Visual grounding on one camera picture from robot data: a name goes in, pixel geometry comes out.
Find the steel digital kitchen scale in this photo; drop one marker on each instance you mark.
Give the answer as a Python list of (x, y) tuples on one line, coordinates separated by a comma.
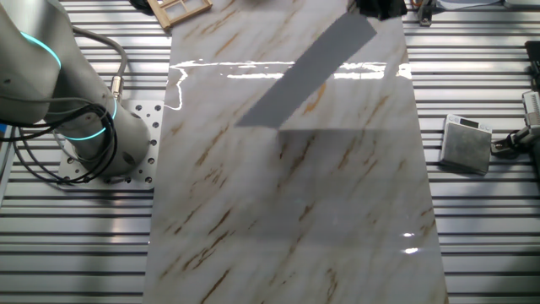
[(464, 148)]

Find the black C-clamp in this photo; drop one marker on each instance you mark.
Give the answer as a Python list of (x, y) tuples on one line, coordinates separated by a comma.
[(141, 3)]

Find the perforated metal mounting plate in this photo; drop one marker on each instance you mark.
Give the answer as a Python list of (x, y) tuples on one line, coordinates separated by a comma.
[(147, 169)]

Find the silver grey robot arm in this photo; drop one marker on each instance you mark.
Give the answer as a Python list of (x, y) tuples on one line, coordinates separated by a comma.
[(25, 84)]

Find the black bracket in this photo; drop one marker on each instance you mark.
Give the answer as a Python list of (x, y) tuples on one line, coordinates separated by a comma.
[(533, 63)]

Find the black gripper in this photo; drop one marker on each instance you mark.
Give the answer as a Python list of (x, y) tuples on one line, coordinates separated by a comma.
[(381, 8)]

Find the blue board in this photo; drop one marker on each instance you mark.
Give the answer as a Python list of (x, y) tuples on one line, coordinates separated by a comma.
[(2, 128)]

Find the white paper sheet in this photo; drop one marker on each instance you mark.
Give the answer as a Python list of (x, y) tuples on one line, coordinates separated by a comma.
[(304, 72)]

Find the silver depth camera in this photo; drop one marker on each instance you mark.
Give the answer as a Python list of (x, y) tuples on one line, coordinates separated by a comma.
[(468, 4), (532, 107)]

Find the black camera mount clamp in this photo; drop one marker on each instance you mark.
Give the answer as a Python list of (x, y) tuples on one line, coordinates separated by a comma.
[(424, 14)]

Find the small wooden window frame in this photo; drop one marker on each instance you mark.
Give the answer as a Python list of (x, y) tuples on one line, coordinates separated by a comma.
[(156, 12)]

